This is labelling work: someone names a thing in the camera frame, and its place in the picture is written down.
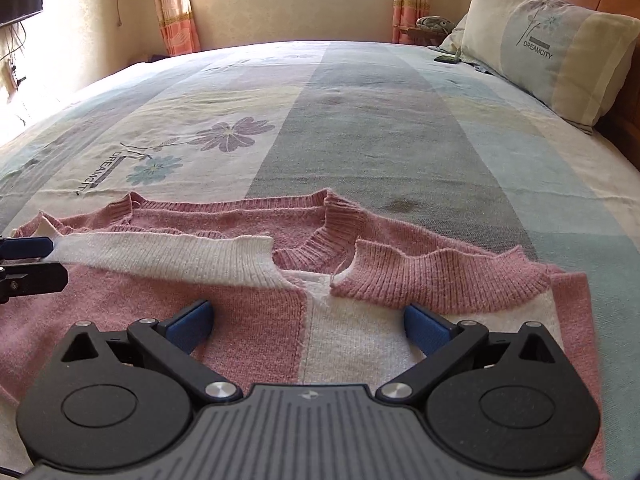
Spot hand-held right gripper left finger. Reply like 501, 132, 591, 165
47, 299, 243, 402

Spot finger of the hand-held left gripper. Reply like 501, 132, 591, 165
0, 236, 55, 262
0, 260, 69, 305

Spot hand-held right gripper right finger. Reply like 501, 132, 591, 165
376, 302, 571, 402

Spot pink and white knit sweater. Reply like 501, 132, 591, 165
0, 187, 608, 480

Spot patchwork bed sheet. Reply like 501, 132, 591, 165
0, 40, 640, 480

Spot small pale pillow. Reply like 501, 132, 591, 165
439, 12, 471, 53

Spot wooden nightstand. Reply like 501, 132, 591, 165
392, 24, 451, 47

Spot large floral pillow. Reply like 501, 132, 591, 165
459, 0, 640, 135

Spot black cables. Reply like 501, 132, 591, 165
0, 22, 28, 126

